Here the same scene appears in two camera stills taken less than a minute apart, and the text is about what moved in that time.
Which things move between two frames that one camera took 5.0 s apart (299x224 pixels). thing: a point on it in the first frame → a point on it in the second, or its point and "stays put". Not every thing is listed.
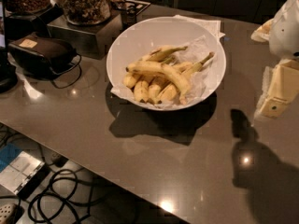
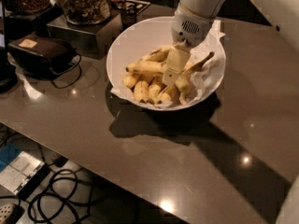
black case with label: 40,57 stays put
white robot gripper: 285,32 → 189,29
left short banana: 129,80 stays put
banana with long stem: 171,91 → 184,81
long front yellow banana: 156,66 stays put
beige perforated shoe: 6,212 stays put
